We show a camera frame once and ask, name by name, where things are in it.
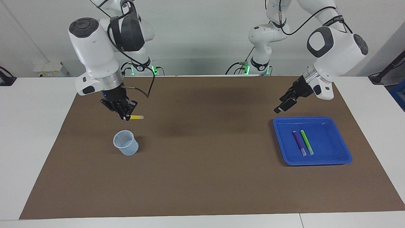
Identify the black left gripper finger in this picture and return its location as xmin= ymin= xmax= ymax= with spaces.
xmin=274 ymin=97 xmax=298 ymax=114
xmin=279 ymin=89 xmax=296 ymax=102

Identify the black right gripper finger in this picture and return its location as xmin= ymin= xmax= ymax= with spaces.
xmin=124 ymin=100 xmax=138 ymax=121
xmin=108 ymin=101 xmax=127 ymax=120

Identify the purple marker pen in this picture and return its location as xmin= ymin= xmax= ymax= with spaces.
xmin=292 ymin=131 xmax=307 ymax=156

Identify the green marker pen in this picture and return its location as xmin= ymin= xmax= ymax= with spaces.
xmin=300 ymin=130 xmax=314 ymax=155

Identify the blue plastic tray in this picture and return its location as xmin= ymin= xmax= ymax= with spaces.
xmin=273 ymin=116 xmax=352 ymax=166

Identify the translucent plastic cup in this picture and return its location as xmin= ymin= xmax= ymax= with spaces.
xmin=113 ymin=130 xmax=139 ymax=156

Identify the white power box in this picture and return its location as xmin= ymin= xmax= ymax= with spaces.
xmin=33 ymin=62 xmax=68 ymax=77

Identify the black stand pole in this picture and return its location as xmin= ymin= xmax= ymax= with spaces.
xmin=369 ymin=51 xmax=405 ymax=84

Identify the blue crate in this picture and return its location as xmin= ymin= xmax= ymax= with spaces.
xmin=389 ymin=83 xmax=405 ymax=111

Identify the brown table mat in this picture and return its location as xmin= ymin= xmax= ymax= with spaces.
xmin=19 ymin=75 xmax=405 ymax=220

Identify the black table clamp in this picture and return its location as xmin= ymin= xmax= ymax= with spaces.
xmin=0 ymin=66 xmax=17 ymax=86

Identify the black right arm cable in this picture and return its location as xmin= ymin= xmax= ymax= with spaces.
xmin=90 ymin=0 xmax=156 ymax=98

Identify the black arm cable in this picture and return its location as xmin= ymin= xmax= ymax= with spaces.
xmin=90 ymin=0 xmax=156 ymax=98
xmin=278 ymin=0 xmax=353 ymax=36

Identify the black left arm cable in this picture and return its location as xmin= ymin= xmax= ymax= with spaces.
xmin=278 ymin=0 xmax=353 ymax=36

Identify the black left base cable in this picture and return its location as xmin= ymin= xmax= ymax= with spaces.
xmin=225 ymin=47 xmax=255 ymax=75

